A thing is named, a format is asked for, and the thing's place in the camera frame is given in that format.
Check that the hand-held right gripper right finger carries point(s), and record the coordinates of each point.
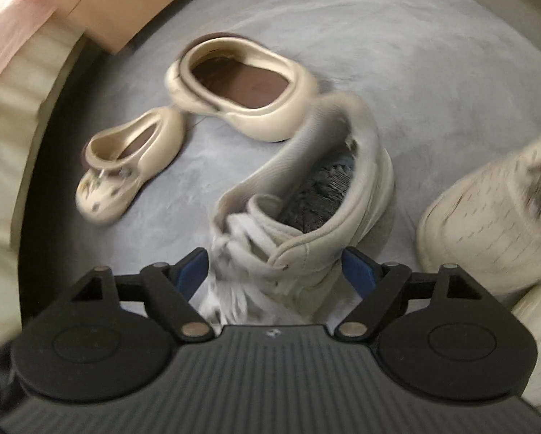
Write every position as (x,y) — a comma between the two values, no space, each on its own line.
(358,273)

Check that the pink quilt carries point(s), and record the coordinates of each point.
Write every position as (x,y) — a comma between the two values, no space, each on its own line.
(8,36)

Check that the cream sneaker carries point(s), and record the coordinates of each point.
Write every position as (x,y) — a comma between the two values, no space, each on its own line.
(297,253)
(478,226)

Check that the bed with cream skirt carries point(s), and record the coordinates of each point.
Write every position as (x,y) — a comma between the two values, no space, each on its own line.
(8,144)

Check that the wooden nightstand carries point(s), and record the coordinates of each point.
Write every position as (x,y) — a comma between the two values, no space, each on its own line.
(130,0)

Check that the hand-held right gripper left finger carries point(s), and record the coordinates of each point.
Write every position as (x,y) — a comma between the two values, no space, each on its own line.
(192,273)

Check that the cream clog with charms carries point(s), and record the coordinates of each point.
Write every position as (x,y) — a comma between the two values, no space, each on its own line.
(162,140)

